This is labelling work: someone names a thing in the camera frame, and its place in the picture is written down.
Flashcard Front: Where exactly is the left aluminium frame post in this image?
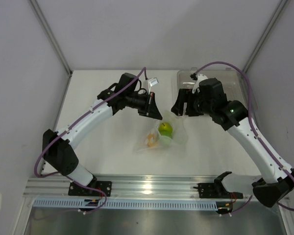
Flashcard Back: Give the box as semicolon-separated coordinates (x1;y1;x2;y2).
27;0;73;76

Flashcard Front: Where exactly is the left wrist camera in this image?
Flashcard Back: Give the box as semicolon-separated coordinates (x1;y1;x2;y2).
143;77;159;93

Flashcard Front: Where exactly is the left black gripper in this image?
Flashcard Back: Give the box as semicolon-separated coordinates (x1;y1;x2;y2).
126;92;162;120

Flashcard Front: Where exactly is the aluminium frame post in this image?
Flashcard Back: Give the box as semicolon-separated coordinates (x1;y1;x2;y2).
243;0;291;73
27;0;73;76

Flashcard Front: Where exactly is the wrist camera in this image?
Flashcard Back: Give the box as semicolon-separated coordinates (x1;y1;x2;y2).
190;73;208;94
143;77;159;93

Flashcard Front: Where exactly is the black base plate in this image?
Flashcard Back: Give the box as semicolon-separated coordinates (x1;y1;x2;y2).
193;183;243;199
68;180;112;197

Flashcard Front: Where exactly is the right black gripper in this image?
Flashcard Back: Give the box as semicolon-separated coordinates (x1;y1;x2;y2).
171;89;214;117

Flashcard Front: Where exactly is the orange fruit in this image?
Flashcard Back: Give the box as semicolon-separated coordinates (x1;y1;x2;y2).
145;132;159;148

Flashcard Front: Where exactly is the purple cable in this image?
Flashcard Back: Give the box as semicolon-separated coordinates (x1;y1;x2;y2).
33;67;147;216
190;61;294;217

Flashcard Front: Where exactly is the green pear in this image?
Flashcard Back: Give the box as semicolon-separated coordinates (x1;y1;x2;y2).
158;122;173;138

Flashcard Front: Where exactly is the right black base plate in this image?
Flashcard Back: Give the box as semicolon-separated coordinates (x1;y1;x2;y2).
193;183;243;199

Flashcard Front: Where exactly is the clear plastic food container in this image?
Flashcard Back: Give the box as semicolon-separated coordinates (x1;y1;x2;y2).
171;69;248;117

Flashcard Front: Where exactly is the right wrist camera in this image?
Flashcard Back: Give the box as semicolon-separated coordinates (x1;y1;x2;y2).
190;73;208;94

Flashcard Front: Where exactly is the slotted white cable duct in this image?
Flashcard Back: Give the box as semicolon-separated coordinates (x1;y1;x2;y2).
33;197;218;211

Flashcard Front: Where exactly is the clear zip top bag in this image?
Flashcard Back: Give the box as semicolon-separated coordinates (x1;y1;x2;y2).
133;110;188;152

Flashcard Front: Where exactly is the right aluminium frame post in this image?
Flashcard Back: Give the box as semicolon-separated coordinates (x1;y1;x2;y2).
243;0;291;73

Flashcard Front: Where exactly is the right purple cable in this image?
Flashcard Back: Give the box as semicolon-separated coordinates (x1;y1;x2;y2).
190;61;294;217

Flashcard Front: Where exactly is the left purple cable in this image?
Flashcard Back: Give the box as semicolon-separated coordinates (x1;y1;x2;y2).
33;67;147;216

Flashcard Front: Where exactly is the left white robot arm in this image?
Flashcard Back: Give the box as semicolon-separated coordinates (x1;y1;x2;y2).
42;73;162;196

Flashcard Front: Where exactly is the round green lime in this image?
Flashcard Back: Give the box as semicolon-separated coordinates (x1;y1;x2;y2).
159;136;172;147

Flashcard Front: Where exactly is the aluminium mounting rail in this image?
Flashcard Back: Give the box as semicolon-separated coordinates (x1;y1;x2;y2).
23;174;290;202

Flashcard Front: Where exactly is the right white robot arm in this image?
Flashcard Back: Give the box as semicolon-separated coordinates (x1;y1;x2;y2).
171;78;294;208

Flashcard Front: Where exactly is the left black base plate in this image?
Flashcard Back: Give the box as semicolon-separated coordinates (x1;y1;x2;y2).
68;180;112;197

